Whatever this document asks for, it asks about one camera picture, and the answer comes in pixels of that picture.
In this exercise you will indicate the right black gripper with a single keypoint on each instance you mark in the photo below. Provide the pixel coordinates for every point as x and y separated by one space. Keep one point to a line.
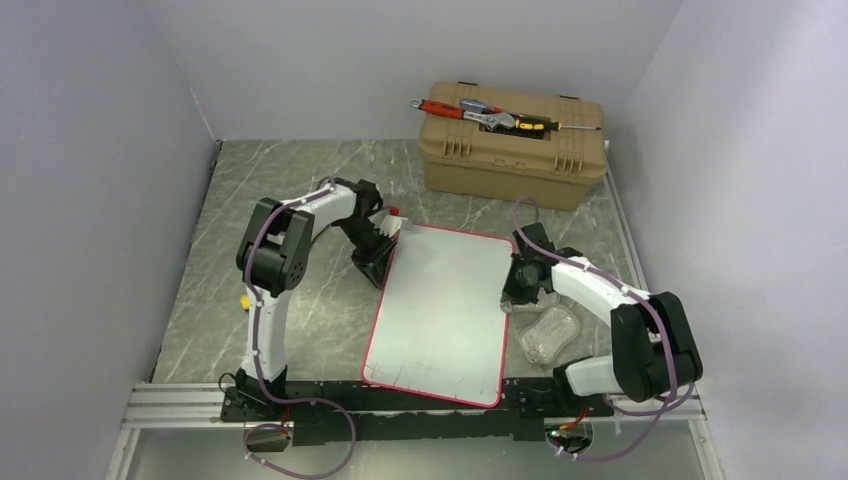
510 292

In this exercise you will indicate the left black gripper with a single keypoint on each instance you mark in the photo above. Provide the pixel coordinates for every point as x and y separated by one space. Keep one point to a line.
375 264

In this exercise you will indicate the red framed whiteboard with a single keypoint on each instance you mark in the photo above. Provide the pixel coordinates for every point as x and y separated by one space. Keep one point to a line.
439 329

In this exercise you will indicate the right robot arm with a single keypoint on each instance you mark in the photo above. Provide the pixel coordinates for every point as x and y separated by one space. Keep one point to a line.
653 351

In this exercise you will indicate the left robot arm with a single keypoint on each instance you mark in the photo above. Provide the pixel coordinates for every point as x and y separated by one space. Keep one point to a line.
273 257

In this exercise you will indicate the tan plastic toolbox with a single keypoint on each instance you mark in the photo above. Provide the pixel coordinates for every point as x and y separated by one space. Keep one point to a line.
556 168

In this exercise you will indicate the yellow black screwdriver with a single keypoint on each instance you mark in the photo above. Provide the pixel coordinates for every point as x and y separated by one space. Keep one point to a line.
538 124

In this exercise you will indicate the blue red screwdriver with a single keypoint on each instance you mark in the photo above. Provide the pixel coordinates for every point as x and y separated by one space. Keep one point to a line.
479 106

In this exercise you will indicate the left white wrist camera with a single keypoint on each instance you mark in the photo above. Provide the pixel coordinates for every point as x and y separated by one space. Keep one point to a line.
393 223

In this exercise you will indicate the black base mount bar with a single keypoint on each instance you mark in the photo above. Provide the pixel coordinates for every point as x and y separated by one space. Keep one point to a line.
337 411

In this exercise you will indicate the red handled adjustable wrench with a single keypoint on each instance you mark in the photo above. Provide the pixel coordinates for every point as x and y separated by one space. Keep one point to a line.
489 121

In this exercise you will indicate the aluminium rail frame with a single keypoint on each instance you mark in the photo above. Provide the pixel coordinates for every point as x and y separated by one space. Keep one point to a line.
198 406

